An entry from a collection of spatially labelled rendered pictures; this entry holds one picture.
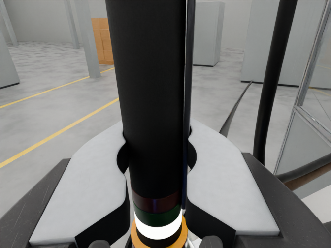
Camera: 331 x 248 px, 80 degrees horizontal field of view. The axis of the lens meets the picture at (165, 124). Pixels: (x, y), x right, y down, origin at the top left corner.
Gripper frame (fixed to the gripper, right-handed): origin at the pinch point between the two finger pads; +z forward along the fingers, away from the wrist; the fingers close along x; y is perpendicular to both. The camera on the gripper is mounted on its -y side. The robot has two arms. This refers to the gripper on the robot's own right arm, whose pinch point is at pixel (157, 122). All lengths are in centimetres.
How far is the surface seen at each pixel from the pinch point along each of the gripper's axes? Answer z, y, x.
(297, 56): 448, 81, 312
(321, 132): 77, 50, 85
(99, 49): 804, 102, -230
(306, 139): 88, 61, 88
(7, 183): 152, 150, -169
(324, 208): 14.9, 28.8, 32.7
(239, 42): 1129, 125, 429
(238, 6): 1142, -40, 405
